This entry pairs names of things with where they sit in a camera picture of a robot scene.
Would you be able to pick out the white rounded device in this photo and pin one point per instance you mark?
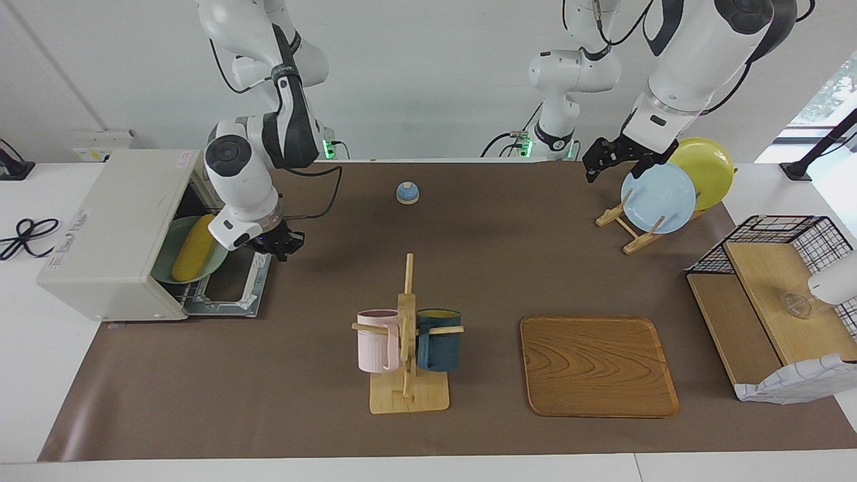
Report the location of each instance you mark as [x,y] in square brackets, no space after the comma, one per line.
[837,281]

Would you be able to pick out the small blue dome lid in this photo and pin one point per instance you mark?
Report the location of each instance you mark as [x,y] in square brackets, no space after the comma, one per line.
[408,193]

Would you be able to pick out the pink mug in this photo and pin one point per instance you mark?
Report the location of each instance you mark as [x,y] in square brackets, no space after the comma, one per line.
[375,345]

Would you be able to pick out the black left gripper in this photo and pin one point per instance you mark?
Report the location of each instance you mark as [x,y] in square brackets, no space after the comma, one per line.
[639,147]

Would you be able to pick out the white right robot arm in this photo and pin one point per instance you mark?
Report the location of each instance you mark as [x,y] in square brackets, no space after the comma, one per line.
[241,181]

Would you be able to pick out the dark teal mug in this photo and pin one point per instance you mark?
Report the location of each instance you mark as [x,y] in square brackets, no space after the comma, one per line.
[440,348]

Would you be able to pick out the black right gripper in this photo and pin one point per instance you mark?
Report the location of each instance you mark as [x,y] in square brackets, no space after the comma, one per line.
[273,237]

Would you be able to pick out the white wall socket box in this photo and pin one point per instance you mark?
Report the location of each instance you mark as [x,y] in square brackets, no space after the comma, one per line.
[100,150]

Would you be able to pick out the white checked cloth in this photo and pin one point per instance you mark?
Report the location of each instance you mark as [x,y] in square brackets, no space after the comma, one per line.
[797,385]

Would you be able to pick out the pale green plate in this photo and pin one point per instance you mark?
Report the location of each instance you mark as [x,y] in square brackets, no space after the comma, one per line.
[167,258]

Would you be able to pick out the wooden plate rack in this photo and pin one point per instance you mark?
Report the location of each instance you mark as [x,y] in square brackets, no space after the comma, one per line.
[636,242]

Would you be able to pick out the small clear glass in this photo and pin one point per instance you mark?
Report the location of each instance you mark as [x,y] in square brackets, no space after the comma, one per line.
[797,304]

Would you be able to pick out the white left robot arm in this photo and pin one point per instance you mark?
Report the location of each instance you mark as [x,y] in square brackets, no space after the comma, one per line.
[696,60]

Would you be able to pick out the wooden mug tree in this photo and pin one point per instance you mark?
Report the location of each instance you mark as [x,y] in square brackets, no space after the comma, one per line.
[406,395]

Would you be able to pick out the beige toaster oven housing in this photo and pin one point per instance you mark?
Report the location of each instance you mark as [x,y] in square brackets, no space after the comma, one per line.
[100,234]

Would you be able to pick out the light blue plate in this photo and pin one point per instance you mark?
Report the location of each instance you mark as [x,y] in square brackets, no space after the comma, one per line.
[659,197]

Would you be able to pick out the black stand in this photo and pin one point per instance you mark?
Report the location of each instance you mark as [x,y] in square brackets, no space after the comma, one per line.
[797,171]

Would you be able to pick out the yellow plate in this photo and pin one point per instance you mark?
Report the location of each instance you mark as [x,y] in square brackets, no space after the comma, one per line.
[710,167]

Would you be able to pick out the yellow corn cob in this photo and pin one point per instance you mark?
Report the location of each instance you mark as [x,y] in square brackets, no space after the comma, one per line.
[194,251]

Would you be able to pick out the brown wooden tray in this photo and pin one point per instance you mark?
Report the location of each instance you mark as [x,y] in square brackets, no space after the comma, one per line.
[596,368]

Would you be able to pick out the brown table mat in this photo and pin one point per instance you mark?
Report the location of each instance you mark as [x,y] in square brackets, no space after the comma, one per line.
[268,368]

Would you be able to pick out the black clamp base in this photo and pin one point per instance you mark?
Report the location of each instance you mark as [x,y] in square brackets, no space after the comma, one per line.
[13,171]

